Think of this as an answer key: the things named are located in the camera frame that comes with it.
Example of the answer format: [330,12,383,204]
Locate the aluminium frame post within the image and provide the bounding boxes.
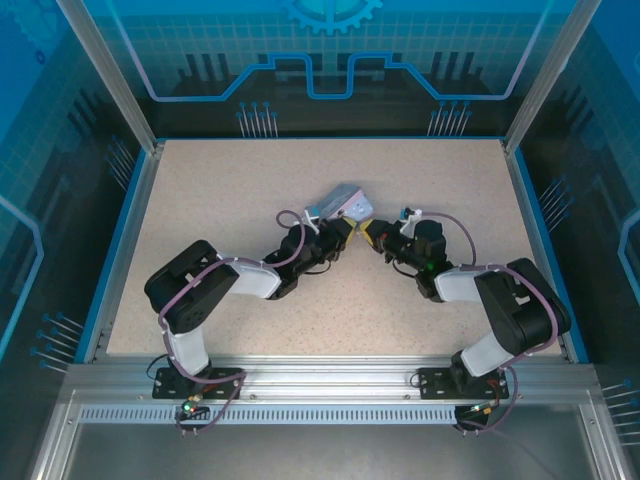
[502,0,591,156]
[54,0,166,154]

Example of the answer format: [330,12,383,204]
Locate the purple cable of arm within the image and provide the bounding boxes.
[421,210,559,436]
[157,209,307,436]

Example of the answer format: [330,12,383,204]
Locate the black base plate right arm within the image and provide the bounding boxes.
[417,367,510,401]

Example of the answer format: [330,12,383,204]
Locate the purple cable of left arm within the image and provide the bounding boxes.
[157,209,307,436]

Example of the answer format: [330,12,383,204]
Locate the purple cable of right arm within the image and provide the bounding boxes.
[421,210,559,436]

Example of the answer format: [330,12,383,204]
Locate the slotted grey cable duct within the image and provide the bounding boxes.
[79,405,461,426]

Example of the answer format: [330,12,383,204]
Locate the blue cartoon tin box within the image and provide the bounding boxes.
[317,183,376,222]

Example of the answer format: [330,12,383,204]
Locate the black base plate left arm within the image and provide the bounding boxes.
[152,366,245,401]

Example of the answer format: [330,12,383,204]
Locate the aluminium side rail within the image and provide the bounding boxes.
[84,142,166,362]
[502,142,576,362]

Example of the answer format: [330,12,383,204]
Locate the aluminium cross rail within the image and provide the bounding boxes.
[64,355,601,402]

